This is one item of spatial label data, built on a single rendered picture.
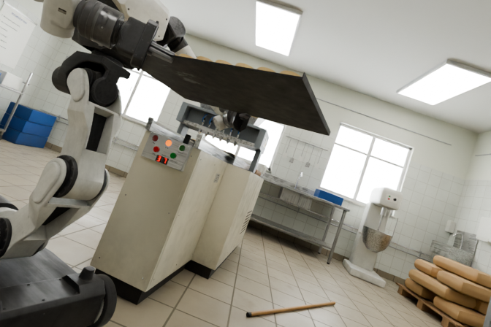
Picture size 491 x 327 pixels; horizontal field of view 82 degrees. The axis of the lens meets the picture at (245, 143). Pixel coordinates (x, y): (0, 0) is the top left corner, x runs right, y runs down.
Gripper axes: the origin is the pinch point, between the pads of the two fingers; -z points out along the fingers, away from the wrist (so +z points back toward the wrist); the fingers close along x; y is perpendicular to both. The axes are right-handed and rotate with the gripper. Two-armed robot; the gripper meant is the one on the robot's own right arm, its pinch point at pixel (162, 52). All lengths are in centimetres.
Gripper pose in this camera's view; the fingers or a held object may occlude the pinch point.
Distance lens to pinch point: 76.6
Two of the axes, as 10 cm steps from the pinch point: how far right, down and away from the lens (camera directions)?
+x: 3.4, -9.3, 1.2
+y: -3.3, -0.1, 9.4
